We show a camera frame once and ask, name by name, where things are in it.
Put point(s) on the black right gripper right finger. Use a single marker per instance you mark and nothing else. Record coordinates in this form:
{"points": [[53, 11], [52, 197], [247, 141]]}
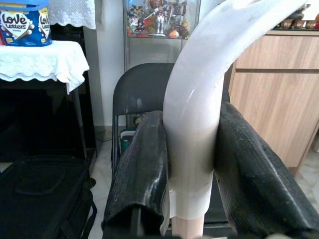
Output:
{"points": [[249, 179]]}

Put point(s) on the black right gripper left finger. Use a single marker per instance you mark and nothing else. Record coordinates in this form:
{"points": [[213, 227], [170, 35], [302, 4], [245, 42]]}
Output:
{"points": [[137, 174]]}

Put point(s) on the light wood sideboard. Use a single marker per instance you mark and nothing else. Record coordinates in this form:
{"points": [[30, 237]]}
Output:
{"points": [[274, 99]]}

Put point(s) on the black folding chair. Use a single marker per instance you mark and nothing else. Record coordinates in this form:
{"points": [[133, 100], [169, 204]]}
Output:
{"points": [[142, 87]]}

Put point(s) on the black luggage bag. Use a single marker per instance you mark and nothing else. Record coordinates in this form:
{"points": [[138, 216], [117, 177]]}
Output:
{"points": [[45, 199]]}

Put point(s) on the black wooden table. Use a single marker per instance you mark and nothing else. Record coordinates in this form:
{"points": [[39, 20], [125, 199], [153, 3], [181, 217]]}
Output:
{"points": [[37, 112]]}

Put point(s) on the glass display cabinet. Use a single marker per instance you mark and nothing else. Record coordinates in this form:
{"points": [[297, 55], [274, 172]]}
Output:
{"points": [[149, 49]]}

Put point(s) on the white lace tablecloth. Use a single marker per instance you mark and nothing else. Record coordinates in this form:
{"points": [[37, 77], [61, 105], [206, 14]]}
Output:
{"points": [[37, 62]]}

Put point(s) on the white red robot figurine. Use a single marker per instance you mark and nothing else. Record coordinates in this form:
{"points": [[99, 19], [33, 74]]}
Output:
{"points": [[161, 20]]}

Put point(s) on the small brown pot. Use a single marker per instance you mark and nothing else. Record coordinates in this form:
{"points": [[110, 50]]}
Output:
{"points": [[299, 24], [286, 24], [310, 24]]}

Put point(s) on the dark metal urn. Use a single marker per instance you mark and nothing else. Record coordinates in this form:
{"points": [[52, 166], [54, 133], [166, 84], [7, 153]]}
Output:
{"points": [[297, 14]]}

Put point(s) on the white lace runner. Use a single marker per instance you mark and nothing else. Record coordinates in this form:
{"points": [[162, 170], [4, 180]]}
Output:
{"points": [[72, 12]]}

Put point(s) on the blue Love Letters biscuit tub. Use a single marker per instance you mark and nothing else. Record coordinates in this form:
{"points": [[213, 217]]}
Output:
{"points": [[25, 27]]}

